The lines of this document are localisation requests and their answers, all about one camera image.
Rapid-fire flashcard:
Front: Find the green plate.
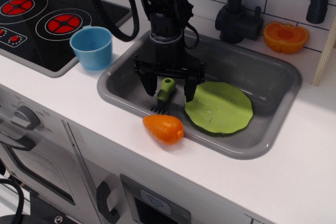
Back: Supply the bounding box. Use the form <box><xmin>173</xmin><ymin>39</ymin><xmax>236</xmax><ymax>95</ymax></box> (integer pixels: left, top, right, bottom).
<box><xmin>185</xmin><ymin>81</ymin><xmax>254</xmax><ymax>134</ymax></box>

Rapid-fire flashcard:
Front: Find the grey oven door handle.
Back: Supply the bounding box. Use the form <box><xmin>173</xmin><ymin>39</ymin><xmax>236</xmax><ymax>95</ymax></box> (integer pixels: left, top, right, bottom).
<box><xmin>1</xmin><ymin>121</ymin><xmax>36</xmax><ymax>151</ymax></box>

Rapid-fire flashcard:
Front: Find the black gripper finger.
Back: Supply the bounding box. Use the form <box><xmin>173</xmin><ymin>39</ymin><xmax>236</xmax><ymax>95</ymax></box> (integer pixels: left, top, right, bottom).
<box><xmin>140</xmin><ymin>73</ymin><xmax>157</xmax><ymax>97</ymax></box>
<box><xmin>184</xmin><ymin>76</ymin><xmax>197</xmax><ymax>102</ymax></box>

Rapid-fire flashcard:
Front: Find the grey oven knob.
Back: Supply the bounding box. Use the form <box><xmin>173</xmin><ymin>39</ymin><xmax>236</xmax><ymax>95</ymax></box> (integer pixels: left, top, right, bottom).
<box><xmin>10</xmin><ymin>106</ymin><xmax>40</xmax><ymax>130</ymax></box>

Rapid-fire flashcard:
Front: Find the blue plastic cup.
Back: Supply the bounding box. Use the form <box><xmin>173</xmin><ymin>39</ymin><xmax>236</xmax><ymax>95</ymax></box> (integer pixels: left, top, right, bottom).
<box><xmin>69</xmin><ymin>26</ymin><xmax>113</xmax><ymax>71</ymax></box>

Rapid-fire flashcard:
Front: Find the black braided cable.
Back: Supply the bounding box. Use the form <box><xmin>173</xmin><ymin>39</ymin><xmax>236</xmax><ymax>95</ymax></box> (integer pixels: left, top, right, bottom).
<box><xmin>0</xmin><ymin>178</ymin><xmax>26</xmax><ymax>224</ymax></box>

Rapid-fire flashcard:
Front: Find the orange toy pumpkin half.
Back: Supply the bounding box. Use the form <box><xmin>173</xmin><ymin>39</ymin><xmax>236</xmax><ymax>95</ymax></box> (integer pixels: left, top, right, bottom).
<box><xmin>263</xmin><ymin>22</ymin><xmax>310</xmax><ymax>55</ymax></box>

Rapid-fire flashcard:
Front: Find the black faucet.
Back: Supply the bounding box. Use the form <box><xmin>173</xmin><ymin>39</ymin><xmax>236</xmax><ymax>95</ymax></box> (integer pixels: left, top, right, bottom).
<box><xmin>215</xmin><ymin>0</ymin><xmax>329</xmax><ymax>44</ymax></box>

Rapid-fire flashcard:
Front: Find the orange toy carrot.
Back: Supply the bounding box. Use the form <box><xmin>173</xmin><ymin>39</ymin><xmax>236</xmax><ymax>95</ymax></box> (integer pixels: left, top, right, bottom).
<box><xmin>142</xmin><ymin>114</ymin><xmax>184</xmax><ymax>145</ymax></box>

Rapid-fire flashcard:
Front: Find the green handled grey spatula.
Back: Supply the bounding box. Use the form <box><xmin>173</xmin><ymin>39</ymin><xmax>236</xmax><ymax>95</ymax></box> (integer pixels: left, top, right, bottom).
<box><xmin>150</xmin><ymin>78</ymin><xmax>176</xmax><ymax>115</ymax></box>

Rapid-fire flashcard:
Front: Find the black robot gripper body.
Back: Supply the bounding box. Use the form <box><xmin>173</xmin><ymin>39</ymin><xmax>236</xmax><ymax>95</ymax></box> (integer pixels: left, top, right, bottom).
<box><xmin>131</xmin><ymin>40</ymin><xmax>207</xmax><ymax>82</ymax></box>

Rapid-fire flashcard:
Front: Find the black toy stovetop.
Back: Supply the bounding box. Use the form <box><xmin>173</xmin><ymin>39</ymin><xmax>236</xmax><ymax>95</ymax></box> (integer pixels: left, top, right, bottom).
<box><xmin>0</xmin><ymin>0</ymin><xmax>134</xmax><ymax>79</ymax></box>

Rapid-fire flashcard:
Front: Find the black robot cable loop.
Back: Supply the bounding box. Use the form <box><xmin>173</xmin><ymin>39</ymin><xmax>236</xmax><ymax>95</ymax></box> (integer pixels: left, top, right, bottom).
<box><xmin>81</xmin><ymin>0</ymin><xmax>140</xmax><ymax>42</ymax></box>

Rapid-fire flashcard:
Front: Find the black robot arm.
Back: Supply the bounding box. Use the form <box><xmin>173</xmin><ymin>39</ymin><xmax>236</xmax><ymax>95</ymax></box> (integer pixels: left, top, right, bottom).
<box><xmin>132</xmin><ymin>0</ymin><xmax>206</xmax><ymax>102</ymax></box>

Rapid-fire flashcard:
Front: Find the grey plastic sink basin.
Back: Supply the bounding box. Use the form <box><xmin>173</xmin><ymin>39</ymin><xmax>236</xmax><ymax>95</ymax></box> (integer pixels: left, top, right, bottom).
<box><xmin>97</xmin><ymin>33</ymin><xmax>301</xmax><ymax>159</ymax></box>

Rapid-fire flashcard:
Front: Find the grey dishwasher handle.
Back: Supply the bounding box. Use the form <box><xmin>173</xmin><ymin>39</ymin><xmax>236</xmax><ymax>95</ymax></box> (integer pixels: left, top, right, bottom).
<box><xmin>96</xmin><ymin>180</ymin><xmax>121</xmax><ymax>224</ymax></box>

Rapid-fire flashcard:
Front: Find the wooden side panel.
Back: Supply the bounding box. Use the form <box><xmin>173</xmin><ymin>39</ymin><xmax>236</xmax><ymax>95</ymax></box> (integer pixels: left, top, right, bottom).
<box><xmin>312</xmin><ymin>17</ymin><xmax>336</xmax><ymax>87</ymax></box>

